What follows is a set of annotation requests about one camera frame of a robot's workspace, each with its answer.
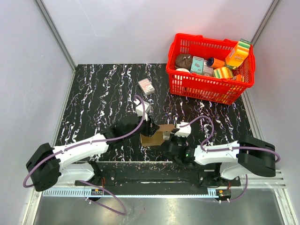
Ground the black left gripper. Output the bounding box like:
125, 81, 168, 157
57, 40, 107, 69
124, 113, 160, 141

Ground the small white paper packet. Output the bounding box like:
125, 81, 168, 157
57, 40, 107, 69
163, 131, 171, 140

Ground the brown cardboard box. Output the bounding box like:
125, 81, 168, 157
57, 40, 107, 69
140, 124, 175, 147

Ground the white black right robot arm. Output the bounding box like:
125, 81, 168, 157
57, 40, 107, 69
160, 135, 280, 186

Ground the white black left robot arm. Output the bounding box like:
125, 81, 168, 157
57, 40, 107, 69
23, 113, 159, 192

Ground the small grey card box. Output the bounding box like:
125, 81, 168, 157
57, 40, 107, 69
138, 78, 155, 96

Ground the pink grey small box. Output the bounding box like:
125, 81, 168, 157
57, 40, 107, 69
202, 60, 214, 77

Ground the teal small box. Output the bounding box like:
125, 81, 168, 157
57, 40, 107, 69
190, 56, 204, 75

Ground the red plastic shopping basket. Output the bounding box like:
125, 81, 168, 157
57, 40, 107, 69
166, 33, 255, 105

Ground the white round container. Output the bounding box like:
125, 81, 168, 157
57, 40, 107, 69
176, 68, 190, 73

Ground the brown round bread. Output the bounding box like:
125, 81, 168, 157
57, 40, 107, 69
175, 53, 193, 70

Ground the yellow green striped sponge pack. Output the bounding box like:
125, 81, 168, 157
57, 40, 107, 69
213, 67, 234, 80

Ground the orange can with blue lid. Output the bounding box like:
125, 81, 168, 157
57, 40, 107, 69
207, 57, 225, 69

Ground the small orange packet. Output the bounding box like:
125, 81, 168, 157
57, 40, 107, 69
231, 74, 244, 82

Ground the tall orange juice carton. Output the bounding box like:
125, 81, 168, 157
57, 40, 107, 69
225, 39, 251, 70

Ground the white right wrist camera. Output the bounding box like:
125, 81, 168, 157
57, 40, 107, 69
174, 122, 191, 137

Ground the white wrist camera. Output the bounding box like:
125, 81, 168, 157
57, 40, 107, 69
174, 122, 191, 137
134, 99, 151, 117

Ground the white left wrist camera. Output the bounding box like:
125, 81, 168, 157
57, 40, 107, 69
134, 99, 151, 117

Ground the aluminium front rail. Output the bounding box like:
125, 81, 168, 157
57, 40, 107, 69
42, 186, 220, 200

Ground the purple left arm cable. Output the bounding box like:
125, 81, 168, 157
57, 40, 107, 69
22, 95, 146, 216

